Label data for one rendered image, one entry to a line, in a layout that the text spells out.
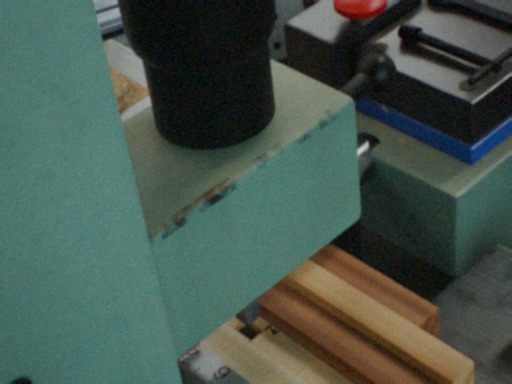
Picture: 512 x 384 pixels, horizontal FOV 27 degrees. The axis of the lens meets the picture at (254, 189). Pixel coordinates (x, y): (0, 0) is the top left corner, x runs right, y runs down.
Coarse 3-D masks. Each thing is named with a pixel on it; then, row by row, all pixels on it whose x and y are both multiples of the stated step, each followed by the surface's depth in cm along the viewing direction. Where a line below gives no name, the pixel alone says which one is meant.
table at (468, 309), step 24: (120, 48) 83; (120, 72) 80; (144, 72) 80; (384, 240) 63; (384, 264) 61; (408, 264) 61; (480, 264) 61; (504, 264) 60; (408, 288) 60; (432, 288) 60; (456, 288) 59; (480, 288) 59; (504, 288) 59; (456, 312) 58; (480, 312) 58; (504, 312) 58; (456, 336) 57; (480, 336) 57; (504, 336) 56; (480, 360) 55; (504, 360) 55
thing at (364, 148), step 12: (360, 144) 60; (372, 144) 60; (360, 156) 60; (360, 168) 59; (372, 168) 60; (360, 180) 60; (348, 228) 55; (336, 240) 55; (348, 240) 55; (360, 240) 56; (348, 252) 56; (360, 252) 56
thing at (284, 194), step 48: (288, 96) 46; (336, 96) 45; (144, 144) 44; (240, 144) 44; (288, 144) 43; (336, 144) 46; (144, 192) 42; (192, 192) 42; (240, 192) 42; (288, 192) 45; (336, 192) 47; (192, 240) 41; (240, 240) 44; (288, 240) 46; (192, 288) 43; (240, 288) 45; (192, 336) 44
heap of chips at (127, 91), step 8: (112, 72) 78; (112, 80) 77; (120, 80) 77; (128, 80) 77; (120, 88) 76; (128, 88) 77; (136, 88) 77; (144, 88) 78; (120, 96) 76; (128, 96) 77; (136, 96) 77; (144, 96) 77; (120, 104) 76; (128, 104) 76
